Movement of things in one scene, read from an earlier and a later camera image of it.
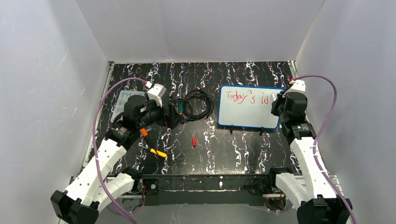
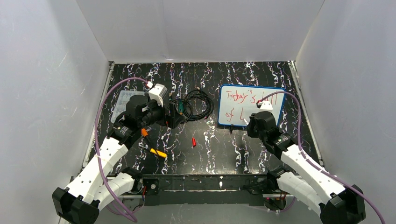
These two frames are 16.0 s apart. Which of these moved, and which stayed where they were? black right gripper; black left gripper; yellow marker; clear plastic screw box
Moved: black right gripper
Stayed: yellow marker; clear plastic screw box; black left gripper
